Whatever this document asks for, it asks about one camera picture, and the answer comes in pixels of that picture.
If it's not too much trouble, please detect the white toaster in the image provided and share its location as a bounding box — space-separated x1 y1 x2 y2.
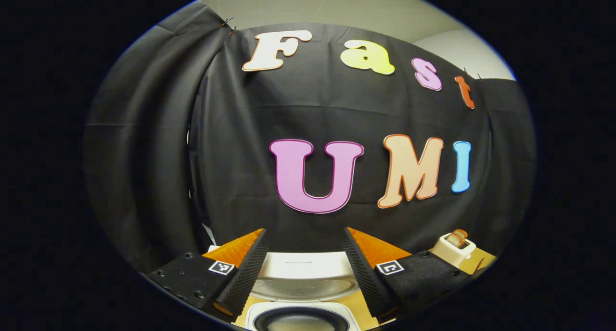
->
430 232 477 268

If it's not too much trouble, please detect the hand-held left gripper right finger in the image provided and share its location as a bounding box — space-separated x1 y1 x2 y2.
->
343 227 475 322

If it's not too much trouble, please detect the white rice cooker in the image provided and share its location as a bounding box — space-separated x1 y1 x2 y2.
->
207 244 362 331

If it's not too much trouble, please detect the black backdrop cloth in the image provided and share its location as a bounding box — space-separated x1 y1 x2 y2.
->
84 0 537 274

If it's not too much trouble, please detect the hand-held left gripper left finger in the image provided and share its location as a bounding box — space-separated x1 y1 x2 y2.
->
147 228 268 322

